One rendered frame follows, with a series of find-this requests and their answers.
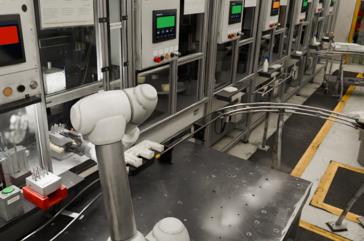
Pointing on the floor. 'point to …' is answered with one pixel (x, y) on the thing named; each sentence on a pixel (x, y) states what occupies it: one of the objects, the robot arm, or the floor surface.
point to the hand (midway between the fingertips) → (65, 138)
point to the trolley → (332, 63)
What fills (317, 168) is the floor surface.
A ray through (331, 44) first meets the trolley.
